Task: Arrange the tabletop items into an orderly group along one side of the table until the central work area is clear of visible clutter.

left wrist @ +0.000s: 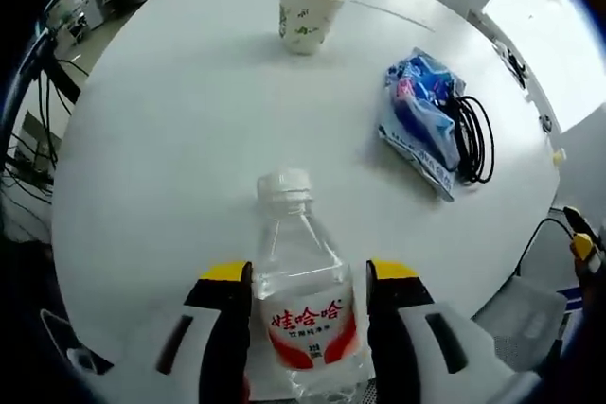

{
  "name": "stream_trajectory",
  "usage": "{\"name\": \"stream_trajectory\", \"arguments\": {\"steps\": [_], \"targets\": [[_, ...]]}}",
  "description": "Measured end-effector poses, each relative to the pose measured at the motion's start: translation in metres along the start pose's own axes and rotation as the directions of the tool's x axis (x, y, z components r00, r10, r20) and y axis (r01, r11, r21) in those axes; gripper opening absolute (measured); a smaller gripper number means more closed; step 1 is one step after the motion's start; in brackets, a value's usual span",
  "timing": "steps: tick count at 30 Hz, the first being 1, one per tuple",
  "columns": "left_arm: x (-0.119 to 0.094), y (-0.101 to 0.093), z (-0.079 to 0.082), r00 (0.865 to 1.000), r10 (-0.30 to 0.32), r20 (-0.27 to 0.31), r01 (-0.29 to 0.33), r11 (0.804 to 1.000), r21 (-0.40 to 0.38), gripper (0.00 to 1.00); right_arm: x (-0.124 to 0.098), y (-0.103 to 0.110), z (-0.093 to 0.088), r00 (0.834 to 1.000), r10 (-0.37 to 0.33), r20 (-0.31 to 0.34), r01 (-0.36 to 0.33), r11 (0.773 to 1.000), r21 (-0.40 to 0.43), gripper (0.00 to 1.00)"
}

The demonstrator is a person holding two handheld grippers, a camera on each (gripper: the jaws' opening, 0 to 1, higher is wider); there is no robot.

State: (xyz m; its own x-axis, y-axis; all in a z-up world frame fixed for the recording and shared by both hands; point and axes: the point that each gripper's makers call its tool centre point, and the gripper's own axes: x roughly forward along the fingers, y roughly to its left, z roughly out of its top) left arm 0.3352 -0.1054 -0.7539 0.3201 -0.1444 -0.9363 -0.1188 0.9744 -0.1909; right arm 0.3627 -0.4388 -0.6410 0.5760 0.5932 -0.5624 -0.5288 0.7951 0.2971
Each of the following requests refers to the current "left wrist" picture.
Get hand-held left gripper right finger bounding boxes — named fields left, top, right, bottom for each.
left=366, top=257, right=522, bottom=404

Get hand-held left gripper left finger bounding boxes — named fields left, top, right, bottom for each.
left=127, top=259, right=255, bottom=404

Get clear plastic water bottle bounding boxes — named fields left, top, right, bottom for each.
left=252, top=165, right=376, bottom=404

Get white and blue zip pouch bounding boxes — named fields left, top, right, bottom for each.
left=377, top=110, right=456, bottom=205

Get blue packet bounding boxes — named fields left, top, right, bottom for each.
left=382, top=46, right=469, bottom=174

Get white floral paper cup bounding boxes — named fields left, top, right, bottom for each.
left=276, top=0, right=350, bottom=56

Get grey chair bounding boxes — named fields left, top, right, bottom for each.
left=472, top=274, right=570, bottom=373

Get white table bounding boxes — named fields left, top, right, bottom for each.
left=49, top=0, right=568, bottom=377

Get black floor cables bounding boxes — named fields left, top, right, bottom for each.
left=0, top=34, right=92, bottom=209

